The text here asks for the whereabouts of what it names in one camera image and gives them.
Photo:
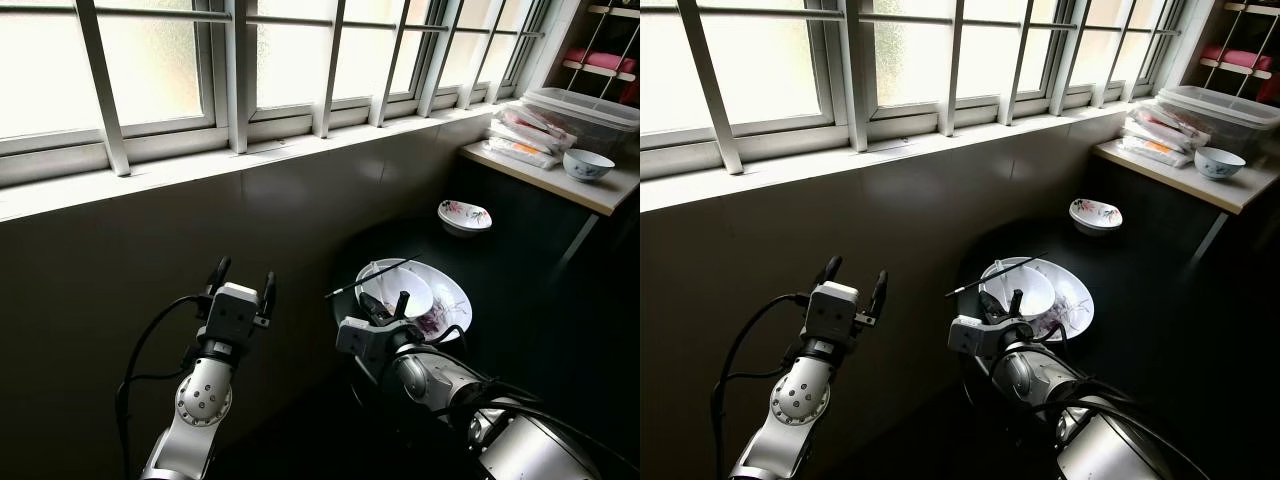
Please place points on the clear plastic storage box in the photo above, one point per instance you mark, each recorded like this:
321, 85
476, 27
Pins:
1235, 112
600, 115

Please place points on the pink folded cloth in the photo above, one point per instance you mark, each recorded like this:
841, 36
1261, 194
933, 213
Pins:
1235, 57
600, 60

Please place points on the white storage rack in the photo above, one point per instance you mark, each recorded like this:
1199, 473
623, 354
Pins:
605, 70
1240, 68

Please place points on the white window guard bars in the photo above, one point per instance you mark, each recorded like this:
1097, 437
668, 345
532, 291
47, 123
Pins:
715, 100

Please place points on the black chopstick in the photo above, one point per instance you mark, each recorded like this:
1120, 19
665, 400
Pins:
350, 287
970, 286

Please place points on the light wooden side table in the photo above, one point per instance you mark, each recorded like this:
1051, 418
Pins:
1225, 190
590, 192

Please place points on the stack of food packets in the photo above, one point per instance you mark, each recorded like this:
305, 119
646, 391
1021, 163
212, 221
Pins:
1160, 135
525, 140

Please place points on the small floral white dish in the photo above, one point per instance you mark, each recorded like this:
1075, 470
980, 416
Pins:
465, 218
1095, 216

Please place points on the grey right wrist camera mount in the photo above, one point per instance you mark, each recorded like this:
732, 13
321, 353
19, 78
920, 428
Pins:
972, 335
360, 338

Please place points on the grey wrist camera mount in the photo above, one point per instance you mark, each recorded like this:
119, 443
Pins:
232, 315
832, 313
972, 335
360, 338

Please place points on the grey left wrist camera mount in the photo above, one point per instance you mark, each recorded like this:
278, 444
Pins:
832, 313
232, 315

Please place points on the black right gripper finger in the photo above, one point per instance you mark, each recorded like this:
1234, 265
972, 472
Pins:
1016, 304
404, 305

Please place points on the blue patterned white bowl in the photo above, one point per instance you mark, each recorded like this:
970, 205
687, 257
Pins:
1220, 163
588, 165

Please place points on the white floral plate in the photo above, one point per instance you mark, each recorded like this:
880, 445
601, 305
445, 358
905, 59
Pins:
1075, 300
450, 305

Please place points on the white framed frosted window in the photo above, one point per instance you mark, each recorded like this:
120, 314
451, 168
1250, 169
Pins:
50, 80
780, 70

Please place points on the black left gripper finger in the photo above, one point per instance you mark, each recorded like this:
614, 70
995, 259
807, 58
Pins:
878, 292
829, 274
267, 292
218, 275

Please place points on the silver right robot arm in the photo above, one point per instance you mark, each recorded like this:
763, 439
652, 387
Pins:
1130, 450
540, 450

